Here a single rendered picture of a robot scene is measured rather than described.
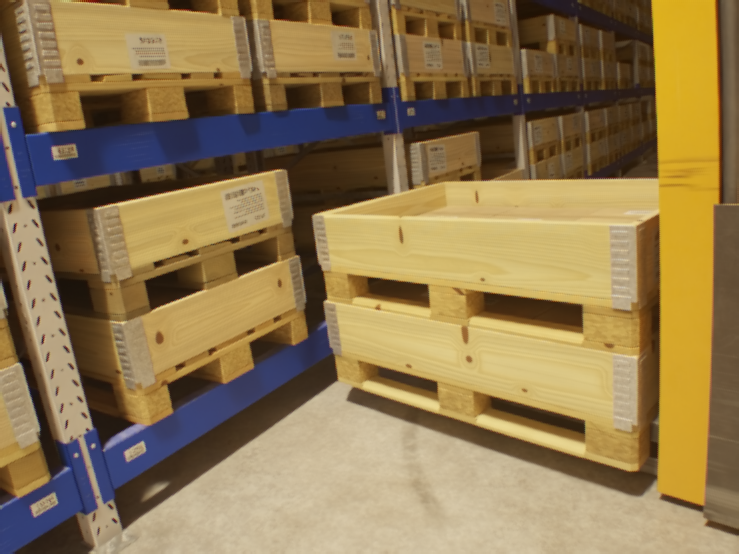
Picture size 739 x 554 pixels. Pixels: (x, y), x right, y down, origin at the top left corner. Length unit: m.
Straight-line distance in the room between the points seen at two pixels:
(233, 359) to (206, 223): 0.49
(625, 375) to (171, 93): 1.55
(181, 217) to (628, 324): 1.35
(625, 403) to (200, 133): 1.52
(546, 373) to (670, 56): 0.89
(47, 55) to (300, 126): 1.05
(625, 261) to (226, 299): 1.28
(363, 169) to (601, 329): 2.04
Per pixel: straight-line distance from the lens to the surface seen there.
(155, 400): 1.96
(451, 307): 1.88
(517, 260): 1.69
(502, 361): 1.83
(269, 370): 2.31
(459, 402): 2.01
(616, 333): 1.62
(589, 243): 1.58
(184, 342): 2.00
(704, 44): 1.50
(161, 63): 1.99
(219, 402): 2.15
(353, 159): 3.39
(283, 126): 2.36
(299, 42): 2.50
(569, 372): 1.73
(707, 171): 1.50
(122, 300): 1.85
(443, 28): 3.83
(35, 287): 1.73
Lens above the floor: 1.08
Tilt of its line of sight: 13 degrees down
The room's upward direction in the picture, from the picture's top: 7 degrees counter-clockwise
